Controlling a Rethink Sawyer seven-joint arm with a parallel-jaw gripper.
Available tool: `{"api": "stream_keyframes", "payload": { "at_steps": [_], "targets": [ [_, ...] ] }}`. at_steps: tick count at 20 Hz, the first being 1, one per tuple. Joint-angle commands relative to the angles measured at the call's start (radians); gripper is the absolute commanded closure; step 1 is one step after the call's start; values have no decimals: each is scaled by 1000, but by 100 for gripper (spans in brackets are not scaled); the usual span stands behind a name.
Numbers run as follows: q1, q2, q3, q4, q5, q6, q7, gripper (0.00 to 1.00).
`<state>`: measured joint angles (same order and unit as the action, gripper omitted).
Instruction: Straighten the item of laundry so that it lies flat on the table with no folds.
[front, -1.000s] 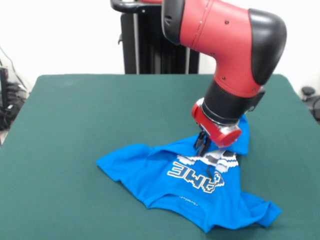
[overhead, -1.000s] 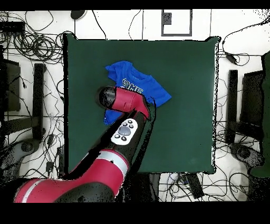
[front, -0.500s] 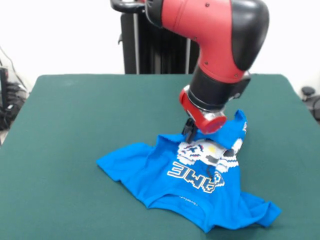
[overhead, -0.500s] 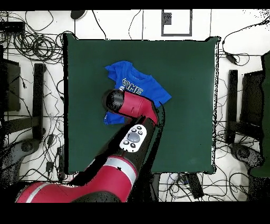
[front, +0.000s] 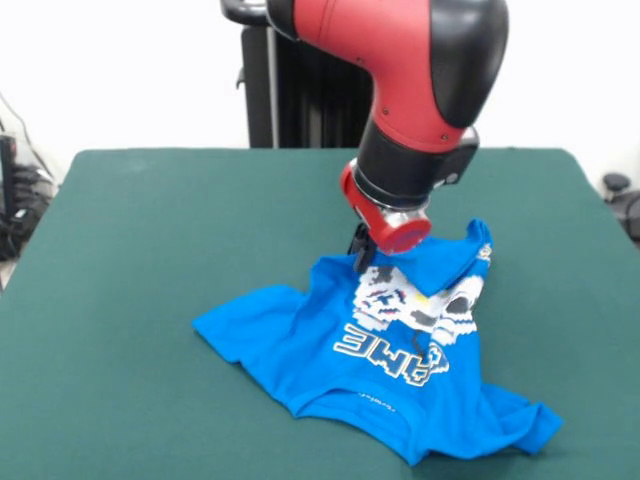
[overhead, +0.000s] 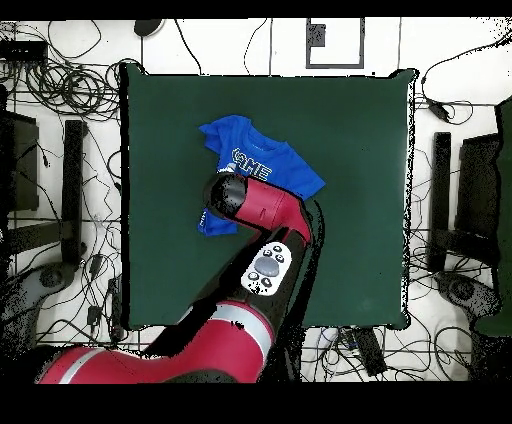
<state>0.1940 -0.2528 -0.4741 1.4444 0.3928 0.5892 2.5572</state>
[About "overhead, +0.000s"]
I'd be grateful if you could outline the black office chair base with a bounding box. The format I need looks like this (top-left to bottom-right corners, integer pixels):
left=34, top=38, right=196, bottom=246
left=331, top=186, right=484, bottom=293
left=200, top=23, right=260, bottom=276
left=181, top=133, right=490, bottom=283
left=0, top=263, right=77, bottom=321
left=434, top=270, right=502, bottom=319

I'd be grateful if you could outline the long black power strip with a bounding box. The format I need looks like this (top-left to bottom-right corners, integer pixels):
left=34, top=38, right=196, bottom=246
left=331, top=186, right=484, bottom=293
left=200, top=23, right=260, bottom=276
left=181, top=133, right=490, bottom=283
left=351, top=327, right=388, bottom=378

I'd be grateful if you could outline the dark green table cloth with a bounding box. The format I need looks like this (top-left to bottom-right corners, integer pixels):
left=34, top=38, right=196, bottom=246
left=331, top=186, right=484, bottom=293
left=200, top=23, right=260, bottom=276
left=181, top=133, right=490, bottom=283
left=119, top=63, right=419, bottom=332

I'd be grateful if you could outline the small grey square plate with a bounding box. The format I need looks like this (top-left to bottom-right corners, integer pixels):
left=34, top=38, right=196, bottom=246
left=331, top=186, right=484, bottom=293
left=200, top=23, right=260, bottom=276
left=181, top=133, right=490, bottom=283
left=309, top=23, right=327, bottom=48

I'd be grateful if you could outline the dark oval object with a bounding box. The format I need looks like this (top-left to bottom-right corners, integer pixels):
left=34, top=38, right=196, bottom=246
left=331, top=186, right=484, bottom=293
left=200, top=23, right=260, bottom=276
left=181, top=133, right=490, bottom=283
left=133, top=18, right=165, bottom=38

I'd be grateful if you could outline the blue shirt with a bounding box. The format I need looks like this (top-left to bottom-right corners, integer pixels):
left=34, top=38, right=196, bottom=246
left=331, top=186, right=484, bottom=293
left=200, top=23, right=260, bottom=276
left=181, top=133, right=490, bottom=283
left=197, top=114, right=327, bottom=237

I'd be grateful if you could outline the grey square frame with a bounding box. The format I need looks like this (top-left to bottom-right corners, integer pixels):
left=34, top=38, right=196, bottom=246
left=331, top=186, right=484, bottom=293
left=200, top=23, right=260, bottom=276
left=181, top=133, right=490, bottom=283
left=305, top=17, right=366, bottom=70

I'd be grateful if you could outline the black cable coil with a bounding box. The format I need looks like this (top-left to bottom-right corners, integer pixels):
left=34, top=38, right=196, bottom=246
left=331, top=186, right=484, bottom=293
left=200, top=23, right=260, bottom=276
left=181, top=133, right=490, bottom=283
left=25, top=59, right=121, bottom=121

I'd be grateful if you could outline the dark box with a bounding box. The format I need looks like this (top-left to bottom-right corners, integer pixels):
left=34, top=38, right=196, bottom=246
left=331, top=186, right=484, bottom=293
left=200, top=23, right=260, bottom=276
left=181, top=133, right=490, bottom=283
left=0, top=111, right=40, bottom=213
left=454, top=133, right=503, bottom=241

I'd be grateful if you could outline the green cloth on side table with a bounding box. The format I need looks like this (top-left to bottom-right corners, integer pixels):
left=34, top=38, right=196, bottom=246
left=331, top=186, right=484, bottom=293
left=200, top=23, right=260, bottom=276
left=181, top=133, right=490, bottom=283
left=473, top=95, right=512, bottom=337

